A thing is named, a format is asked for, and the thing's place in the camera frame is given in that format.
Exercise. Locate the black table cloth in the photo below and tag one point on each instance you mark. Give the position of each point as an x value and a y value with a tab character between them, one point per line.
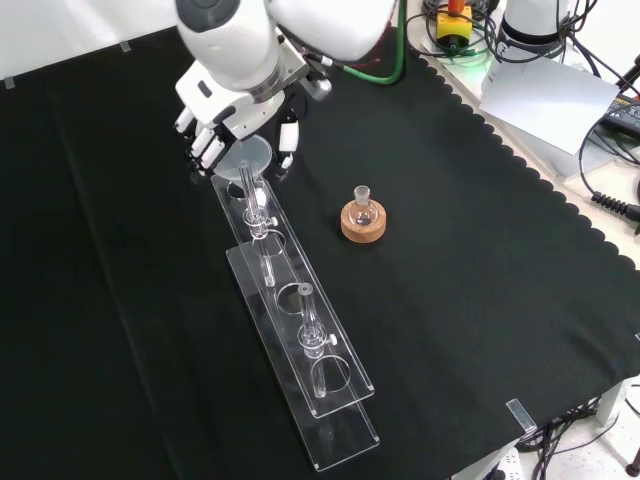
450	300

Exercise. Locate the yellow stop button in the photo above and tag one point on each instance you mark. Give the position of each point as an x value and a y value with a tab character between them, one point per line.
452	27

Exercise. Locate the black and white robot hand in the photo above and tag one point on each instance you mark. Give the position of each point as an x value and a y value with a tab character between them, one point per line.
210	97

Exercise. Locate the white power strip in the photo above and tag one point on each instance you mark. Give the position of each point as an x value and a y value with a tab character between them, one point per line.
506	465

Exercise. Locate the clear acrylic funnel stand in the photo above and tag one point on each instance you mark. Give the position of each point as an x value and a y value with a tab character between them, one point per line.
300	370

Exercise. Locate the white table leg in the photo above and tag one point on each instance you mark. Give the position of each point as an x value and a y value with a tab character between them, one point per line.
612	405

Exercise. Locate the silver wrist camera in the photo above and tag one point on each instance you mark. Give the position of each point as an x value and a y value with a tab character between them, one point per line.
319	88

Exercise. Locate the translucent plastic funnel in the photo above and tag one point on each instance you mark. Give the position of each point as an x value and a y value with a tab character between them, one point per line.
250	155

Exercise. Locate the small round-bottom glass flask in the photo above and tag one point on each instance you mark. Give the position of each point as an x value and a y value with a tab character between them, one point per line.
363	212

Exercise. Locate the pale board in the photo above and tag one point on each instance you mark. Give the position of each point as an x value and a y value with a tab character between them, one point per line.
545	100

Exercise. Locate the black power adapter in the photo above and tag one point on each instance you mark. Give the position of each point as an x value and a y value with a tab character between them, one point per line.
625	114

